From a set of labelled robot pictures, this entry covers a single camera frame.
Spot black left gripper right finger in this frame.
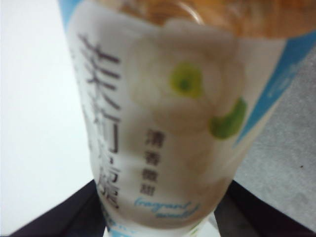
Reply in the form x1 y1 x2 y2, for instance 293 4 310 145
214 181 316 237

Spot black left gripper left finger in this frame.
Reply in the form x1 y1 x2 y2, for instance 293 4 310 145
9 179 109 237

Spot jasmine oolong tea bottle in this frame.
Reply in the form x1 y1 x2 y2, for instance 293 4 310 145
56 0 316 237

